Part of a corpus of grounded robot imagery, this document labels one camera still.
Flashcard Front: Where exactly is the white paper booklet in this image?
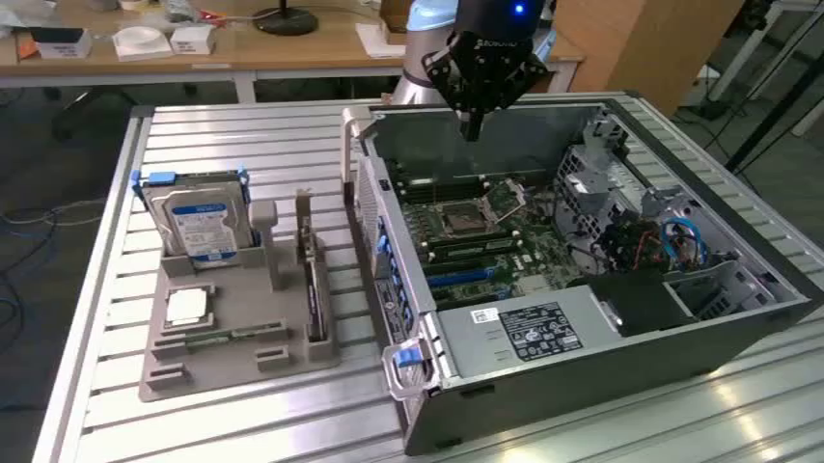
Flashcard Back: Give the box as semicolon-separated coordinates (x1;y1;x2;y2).
354;21;409;60

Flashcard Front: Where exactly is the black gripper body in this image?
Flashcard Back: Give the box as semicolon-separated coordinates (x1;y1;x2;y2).
449;0;548;112

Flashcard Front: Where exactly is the plain white box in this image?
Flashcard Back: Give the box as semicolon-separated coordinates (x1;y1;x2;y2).
168;24;218;56

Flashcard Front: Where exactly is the black open PC case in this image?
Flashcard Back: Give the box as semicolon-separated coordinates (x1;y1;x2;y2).
341;94;824;457

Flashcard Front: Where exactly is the perforated metal drive cage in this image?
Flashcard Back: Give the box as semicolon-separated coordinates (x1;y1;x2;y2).
553;108;652;252

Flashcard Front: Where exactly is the green RAM stick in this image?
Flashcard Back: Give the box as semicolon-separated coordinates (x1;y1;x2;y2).
183;325;266;344

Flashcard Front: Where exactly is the white square dish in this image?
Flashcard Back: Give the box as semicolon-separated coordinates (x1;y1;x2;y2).
112;26;175;63

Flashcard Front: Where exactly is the wooden cabinet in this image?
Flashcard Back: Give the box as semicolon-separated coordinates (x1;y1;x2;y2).
565;0;752;117

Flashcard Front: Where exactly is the black office chair base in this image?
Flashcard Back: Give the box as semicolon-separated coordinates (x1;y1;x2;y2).
42;84;200;141

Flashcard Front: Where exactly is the red wire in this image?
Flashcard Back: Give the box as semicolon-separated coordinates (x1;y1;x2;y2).
633;231;664;271

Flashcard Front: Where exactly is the grey parts rack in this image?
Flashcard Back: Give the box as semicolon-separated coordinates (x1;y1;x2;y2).
138;200;341;404

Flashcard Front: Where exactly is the brown cardboard box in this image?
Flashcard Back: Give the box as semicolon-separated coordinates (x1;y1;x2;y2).
377;0;413;35

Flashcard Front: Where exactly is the hard disk in blue caddy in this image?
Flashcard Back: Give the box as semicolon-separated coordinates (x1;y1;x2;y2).
130;166;254;270

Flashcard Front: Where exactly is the CPU socket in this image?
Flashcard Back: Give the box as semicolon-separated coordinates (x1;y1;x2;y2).
437;202;494;232

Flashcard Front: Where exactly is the installed black RAM stick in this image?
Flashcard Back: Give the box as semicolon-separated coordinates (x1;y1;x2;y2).
437;235;520;259

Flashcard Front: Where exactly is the wooden desk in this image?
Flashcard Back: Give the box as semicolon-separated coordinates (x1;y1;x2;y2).
0;0;588;105

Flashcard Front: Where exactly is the blue wire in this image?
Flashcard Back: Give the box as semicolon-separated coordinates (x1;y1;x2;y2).
663;216;709;271

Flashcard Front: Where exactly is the grey floor cable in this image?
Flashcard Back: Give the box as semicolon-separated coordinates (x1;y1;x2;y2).
0;200;104;226

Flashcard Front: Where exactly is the blue expansion slot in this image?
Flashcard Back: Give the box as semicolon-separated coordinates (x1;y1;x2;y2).
428;267;490;288

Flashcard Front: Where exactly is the black graphics card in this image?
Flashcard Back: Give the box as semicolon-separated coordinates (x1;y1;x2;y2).
294;188;331;346

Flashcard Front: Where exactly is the white box with dark top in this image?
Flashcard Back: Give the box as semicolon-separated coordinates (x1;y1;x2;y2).
30;27;92;60

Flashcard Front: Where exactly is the black lamp base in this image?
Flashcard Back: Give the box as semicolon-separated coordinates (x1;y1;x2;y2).
251;0;321;36

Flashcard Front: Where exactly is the blue floor cable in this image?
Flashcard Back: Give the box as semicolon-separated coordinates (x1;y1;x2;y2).
0;206;59;411

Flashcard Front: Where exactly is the black tripod stand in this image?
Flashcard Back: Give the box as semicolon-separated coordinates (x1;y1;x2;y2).
724;0;824;175

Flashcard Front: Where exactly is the metal disk bay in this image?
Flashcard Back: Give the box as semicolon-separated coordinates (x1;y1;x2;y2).
663;253;780;319

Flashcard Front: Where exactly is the silver CPU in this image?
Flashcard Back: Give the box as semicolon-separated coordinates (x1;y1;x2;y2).
164;290;211;325

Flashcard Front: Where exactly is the metal socket cover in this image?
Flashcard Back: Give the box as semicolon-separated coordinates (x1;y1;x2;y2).
482;177;533;223

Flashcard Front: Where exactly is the grey power supply unit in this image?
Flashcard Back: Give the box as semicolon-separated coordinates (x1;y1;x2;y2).
437;285;624;380

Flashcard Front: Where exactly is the green motherboard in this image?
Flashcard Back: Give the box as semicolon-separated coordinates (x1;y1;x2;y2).
389;161;588;310

